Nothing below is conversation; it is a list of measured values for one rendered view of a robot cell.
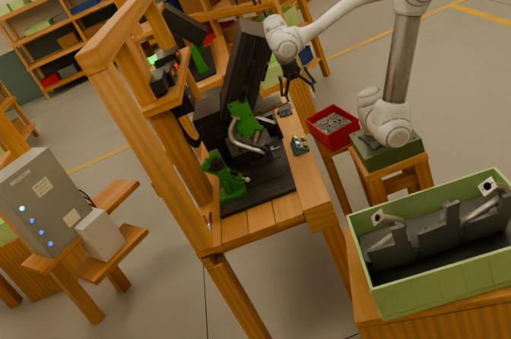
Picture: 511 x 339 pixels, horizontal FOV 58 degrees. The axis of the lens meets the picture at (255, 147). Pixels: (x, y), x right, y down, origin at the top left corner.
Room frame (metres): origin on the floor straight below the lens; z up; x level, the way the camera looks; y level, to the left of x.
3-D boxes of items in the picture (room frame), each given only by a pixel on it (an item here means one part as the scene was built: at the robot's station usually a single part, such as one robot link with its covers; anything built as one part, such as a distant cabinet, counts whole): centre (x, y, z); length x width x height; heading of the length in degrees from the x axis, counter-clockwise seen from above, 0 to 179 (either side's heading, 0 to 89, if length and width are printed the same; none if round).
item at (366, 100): (1.97, -0.61, 1.10); 0.18 x 0.16 x 0.22; 175
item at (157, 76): (2.24, 0.29, 1.59); 0.15 x 0.07 x 0.07; 173
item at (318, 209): (2.47, -0.24, 0.82); 1.50 x 0.14 x 0.15; 173
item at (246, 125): (2.42, -0.01, 1.17); 0.13 x 0.12 x 0.20; 173
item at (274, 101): (2.57, -0.07, 1.11); 0.39 x 0.16 x 0.03; 83
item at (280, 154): (2.50, 0.04, 0.89); 1.10 x 0.42 x 0.02; 173
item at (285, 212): (2.50, 0.04, 0.44); 1.49 x 0.70 x 0.88; 173
